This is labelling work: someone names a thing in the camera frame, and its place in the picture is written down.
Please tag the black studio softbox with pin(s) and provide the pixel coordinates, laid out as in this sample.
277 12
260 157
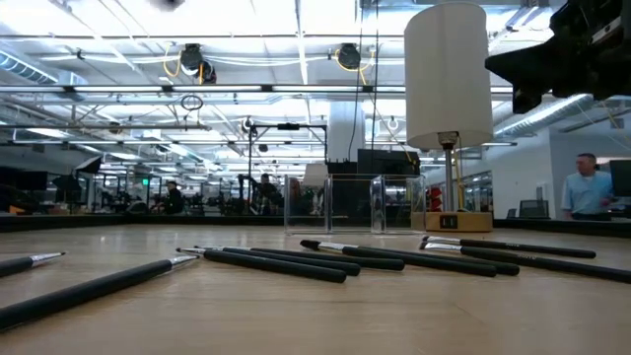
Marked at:
90 165

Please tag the black table edge rail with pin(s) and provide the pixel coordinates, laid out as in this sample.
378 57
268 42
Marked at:
98 223

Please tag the black makeup brush fluffy bristles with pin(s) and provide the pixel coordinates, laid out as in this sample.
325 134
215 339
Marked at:
468 268

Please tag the person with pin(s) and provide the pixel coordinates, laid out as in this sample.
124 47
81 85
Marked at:
266 194
586 192
173 199

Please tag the white shade table lamp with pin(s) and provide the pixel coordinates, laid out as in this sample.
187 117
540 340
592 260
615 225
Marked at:
446 74

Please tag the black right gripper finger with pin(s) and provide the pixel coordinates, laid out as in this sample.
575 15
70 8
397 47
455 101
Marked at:
527 69

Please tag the black overhead frame stand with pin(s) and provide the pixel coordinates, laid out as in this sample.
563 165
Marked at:
288 126

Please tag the red background object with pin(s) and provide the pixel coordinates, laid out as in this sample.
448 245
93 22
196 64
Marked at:
435 199

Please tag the black computer monitor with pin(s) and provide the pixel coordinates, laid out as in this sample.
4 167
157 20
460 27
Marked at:
622 177

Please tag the black makeup brush pale tip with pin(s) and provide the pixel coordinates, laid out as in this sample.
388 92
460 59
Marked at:
98 288

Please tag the black background monitor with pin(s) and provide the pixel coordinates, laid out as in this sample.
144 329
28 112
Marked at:
389 163

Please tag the silver ventilation duct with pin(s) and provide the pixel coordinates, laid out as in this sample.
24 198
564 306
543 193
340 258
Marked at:
542 116
24 66

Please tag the small white background lampshade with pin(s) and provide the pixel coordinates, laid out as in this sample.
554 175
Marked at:
314 175

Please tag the clear acrylic organizer box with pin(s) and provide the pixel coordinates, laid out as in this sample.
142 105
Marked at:
377 207

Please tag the black mesh chair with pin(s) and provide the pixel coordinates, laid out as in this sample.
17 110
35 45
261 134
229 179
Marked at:
533 209

